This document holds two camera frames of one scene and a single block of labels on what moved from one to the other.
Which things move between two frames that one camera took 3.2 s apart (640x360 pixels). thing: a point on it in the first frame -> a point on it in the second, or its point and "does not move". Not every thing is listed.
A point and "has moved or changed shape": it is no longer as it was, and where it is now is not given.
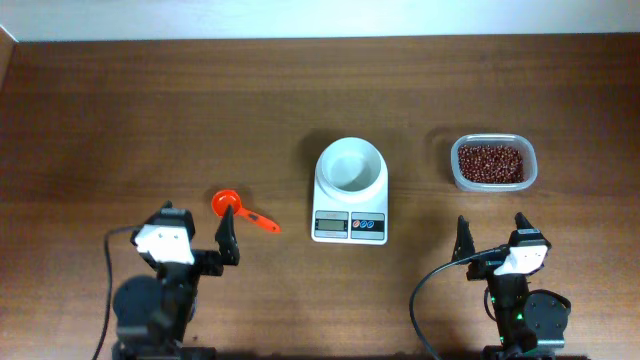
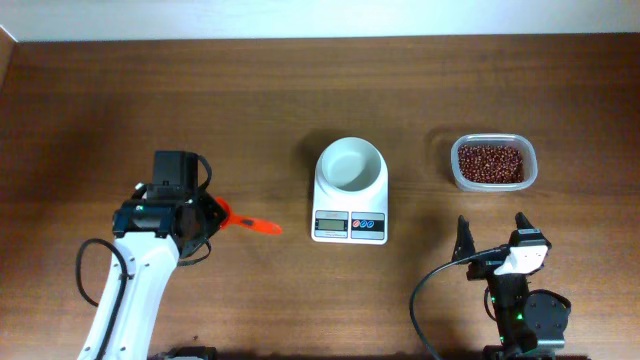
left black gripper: (226, 255) -> (217, 213)
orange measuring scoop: (224, 198) has moved or changed shape
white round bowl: (351, 167) does not move
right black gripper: (484, 267) does not move
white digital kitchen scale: (342, 222) does not move
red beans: (491, 163) does not move
